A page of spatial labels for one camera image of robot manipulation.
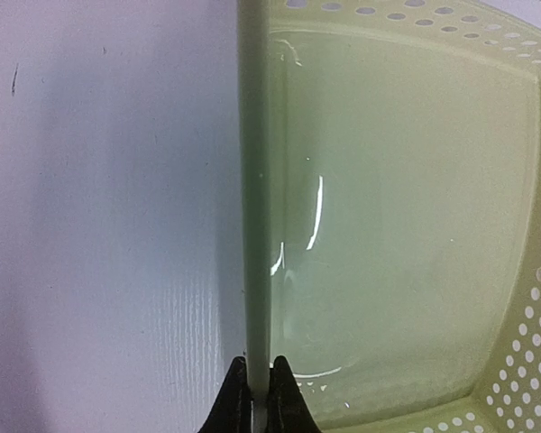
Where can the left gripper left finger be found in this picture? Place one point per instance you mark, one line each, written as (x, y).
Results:
(232, 409)

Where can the green plastic basket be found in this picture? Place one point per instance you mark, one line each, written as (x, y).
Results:
(405, 212)

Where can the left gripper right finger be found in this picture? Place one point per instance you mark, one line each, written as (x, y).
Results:
(287, 411)

